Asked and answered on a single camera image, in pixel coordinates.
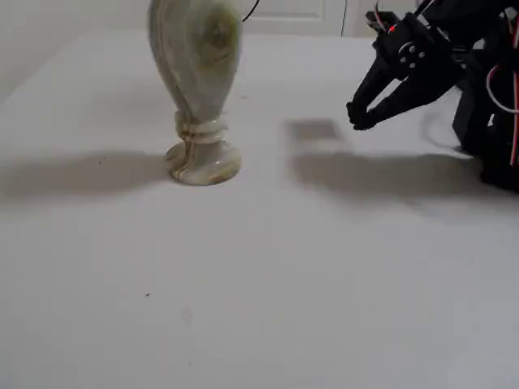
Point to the striped onyx stone vase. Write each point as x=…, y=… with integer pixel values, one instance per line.
x=198, y=101

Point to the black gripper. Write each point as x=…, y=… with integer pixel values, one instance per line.
x=409, y=61

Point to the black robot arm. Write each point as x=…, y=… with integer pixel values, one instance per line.
x=470, y=121

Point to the black wrist camera board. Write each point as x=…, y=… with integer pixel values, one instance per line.
x=381, y=20

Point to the white panelled door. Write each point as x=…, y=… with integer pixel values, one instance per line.
x=292, y=12

